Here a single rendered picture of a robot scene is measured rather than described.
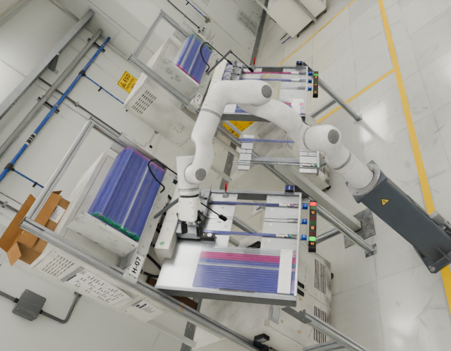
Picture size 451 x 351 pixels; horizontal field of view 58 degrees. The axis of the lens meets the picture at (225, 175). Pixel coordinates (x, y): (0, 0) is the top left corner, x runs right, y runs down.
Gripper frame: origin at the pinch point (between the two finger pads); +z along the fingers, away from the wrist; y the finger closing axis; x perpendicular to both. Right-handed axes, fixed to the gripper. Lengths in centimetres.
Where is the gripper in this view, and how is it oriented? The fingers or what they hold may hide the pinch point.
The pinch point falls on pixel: (191, 232)
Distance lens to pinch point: 170.4
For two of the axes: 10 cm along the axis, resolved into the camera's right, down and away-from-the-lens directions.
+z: 0.6, 9.9, 1.0
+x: 6.8, -1.1, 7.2
